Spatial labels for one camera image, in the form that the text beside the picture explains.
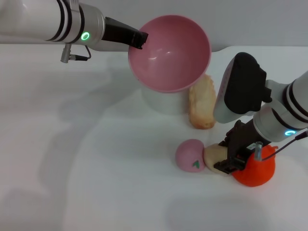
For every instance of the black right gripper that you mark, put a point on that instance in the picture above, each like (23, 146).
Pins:
(240, 142)

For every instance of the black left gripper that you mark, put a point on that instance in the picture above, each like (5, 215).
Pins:
(118, 32)

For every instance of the round beige egg yolk pastry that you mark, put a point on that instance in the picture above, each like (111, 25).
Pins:
(215, 155)

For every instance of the pink plastic bowl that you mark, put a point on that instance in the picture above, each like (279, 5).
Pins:
(170, 57)

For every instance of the pink peach bun toy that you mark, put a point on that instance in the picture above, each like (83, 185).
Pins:
(188, 154)

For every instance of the orange red persimmon toy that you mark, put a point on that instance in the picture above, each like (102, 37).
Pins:
(260, 173)

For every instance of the long golden bread loaf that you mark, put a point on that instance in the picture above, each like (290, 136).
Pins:
(202, 106)

